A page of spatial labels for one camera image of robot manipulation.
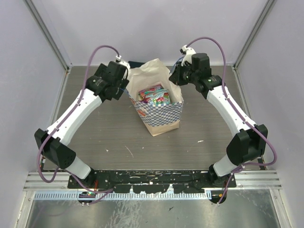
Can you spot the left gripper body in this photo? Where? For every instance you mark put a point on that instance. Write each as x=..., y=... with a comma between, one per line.
x=119, y=88

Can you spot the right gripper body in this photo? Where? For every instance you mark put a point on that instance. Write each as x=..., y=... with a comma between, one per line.
x=185, y=75

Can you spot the orange snack packet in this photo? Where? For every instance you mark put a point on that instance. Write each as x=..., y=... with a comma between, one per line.
x=146, y=94

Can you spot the checkered paper bag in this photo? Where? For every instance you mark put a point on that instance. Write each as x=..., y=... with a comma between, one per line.
x=158, y=119

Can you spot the pink snack packet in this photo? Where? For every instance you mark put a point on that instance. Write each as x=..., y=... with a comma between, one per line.
x=160, y=98

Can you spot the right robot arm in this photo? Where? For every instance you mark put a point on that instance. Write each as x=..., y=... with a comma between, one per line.
x=248, y=142

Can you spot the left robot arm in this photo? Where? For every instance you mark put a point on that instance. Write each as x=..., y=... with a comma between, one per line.
x=53, y=142

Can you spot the dark folded cloth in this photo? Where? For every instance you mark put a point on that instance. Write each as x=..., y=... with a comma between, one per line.
x=135, y=64

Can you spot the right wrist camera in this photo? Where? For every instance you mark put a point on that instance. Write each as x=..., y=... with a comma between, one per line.
x=187, y=52

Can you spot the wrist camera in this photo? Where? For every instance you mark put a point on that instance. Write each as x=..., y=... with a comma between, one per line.
x=119, y=60
x=187, y=52

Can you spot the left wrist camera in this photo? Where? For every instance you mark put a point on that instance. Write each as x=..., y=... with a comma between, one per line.
x=119, y=60

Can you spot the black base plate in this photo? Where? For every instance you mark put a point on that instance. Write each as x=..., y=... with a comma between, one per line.
x=184, y=181

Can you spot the slotted cable duct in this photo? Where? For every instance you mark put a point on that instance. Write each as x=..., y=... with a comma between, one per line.
x=82, y=195

